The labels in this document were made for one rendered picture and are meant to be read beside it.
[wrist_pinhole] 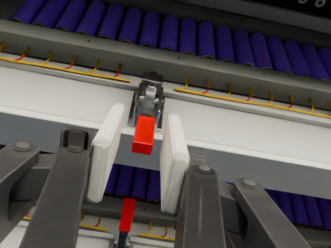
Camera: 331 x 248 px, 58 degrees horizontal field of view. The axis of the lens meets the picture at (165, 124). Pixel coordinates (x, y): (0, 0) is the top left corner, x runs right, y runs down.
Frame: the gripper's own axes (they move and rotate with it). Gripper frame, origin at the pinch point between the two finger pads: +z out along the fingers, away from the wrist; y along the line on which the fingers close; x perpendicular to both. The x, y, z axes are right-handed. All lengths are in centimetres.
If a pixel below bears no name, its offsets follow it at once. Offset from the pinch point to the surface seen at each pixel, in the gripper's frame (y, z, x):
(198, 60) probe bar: 4.0, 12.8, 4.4
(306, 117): 14.8, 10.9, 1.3
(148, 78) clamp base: -0.3, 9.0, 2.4
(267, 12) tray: 12.1, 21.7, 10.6
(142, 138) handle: 0.0, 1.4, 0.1
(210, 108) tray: 5.7, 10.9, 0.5
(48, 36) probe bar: -9.5, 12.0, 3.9
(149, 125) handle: 0.3, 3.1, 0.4
